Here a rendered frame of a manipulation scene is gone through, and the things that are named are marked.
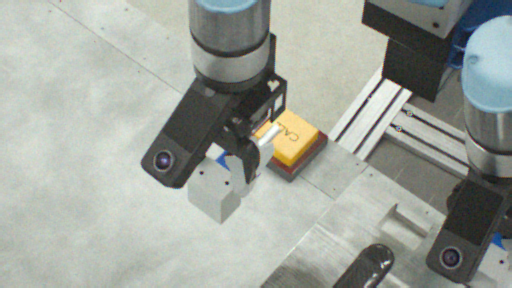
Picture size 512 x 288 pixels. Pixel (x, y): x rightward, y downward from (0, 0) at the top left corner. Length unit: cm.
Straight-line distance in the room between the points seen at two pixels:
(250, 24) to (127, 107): 51
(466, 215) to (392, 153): 109
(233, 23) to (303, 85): 152
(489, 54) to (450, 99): 133
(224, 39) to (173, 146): 14
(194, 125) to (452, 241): 27
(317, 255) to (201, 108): 27
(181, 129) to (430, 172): 112
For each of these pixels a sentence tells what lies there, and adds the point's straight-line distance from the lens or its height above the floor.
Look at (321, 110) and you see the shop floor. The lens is 239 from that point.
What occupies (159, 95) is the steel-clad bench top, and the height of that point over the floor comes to 80.
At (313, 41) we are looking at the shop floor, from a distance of 251.
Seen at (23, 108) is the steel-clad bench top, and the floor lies 80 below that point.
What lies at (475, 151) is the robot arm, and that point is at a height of 116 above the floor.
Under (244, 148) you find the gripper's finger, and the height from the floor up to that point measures 106.
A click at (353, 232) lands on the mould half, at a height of 89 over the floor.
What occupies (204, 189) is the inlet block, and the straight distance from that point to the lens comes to 114.
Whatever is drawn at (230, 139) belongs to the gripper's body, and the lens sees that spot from 105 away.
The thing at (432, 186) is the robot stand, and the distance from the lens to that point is 206.
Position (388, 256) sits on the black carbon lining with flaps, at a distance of 119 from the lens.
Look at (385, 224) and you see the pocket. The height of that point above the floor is 86.
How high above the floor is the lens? 193
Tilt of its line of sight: 56 degrees down
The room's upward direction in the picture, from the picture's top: 3 degrees clockwise
